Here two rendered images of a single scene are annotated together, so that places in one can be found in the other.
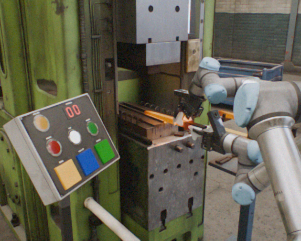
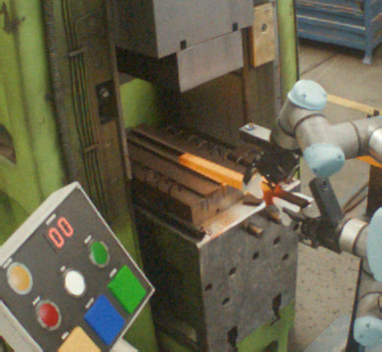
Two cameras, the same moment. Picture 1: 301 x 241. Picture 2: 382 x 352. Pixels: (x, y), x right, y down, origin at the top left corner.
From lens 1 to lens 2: 0.37 m
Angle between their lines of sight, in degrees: 11
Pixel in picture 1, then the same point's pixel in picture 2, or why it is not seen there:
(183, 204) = (265, 309)
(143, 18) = (167, 11)
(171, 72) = not seen: hidden behind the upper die
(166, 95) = (217, 106)
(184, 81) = (250, 83)
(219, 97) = (331, 167)
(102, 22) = (88, 21)
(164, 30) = (208, 19)
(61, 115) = (45, 250)
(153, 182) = (212, 295)
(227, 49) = not seen: outside the picture
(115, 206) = (145, 327)
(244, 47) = not seen: outside the picture
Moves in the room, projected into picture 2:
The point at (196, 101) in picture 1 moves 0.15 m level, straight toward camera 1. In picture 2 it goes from (286, 158) to (290, 196)
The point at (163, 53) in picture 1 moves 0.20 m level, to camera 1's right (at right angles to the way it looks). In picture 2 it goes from (210, 61) to (296, 55)
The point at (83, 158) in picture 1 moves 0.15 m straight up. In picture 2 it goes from (97, 318) to (82, 258)
